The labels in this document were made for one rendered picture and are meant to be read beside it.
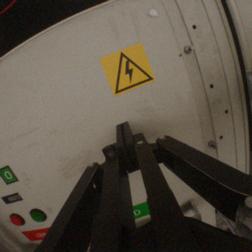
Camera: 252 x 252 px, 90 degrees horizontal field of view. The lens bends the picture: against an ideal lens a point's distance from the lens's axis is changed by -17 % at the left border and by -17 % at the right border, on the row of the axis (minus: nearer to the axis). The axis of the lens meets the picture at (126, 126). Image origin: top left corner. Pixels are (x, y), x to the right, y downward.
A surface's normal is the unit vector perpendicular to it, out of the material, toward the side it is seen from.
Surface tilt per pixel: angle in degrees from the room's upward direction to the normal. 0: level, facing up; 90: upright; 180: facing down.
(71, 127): 90
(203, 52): 90
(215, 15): 90
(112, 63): 90
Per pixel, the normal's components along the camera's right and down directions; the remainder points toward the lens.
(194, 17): 0.06, 0.29
